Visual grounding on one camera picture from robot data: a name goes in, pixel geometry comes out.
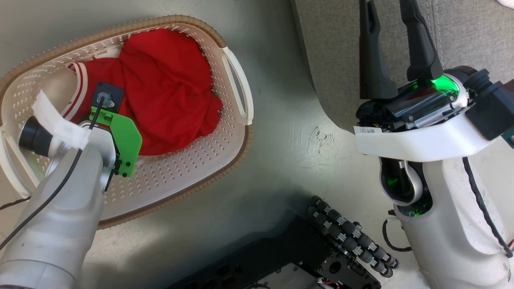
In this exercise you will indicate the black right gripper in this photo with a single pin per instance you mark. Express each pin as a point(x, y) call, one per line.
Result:
point(417, 102)

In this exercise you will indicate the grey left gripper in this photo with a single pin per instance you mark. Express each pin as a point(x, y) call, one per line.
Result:
point(60, 144)

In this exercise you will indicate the red and white garment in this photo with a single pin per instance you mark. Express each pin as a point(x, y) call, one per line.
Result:
point(168, 88)

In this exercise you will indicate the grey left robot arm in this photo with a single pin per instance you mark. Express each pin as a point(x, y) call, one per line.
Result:
point(56, 224)

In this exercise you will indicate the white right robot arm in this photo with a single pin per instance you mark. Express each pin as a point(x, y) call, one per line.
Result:
point(441, 224)

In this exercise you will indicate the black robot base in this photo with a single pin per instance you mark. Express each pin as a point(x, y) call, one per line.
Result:
point(281, 257)

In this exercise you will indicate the grey fabric sofa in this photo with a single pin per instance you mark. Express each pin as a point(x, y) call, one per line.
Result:
point(333, 60)

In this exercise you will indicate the white tape strip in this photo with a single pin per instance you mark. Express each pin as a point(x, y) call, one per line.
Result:
point(60, 120)

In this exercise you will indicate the small white object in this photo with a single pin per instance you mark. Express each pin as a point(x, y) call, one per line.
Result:
point(506, 2)

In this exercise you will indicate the cream perforated laundry basket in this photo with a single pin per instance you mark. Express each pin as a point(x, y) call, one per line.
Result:
point(180, 172)

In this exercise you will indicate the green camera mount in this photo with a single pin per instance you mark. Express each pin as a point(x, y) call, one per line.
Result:
point(126, 140)

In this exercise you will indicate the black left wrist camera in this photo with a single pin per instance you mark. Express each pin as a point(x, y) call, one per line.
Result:
point(108, 96)

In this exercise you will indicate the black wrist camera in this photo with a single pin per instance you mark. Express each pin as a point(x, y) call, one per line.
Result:
point(108, 96)
point(492, 108)

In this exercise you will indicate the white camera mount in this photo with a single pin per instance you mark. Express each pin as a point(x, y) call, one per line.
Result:
point(433, 138)

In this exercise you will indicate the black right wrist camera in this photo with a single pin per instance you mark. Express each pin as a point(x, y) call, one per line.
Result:
point(492, 108)

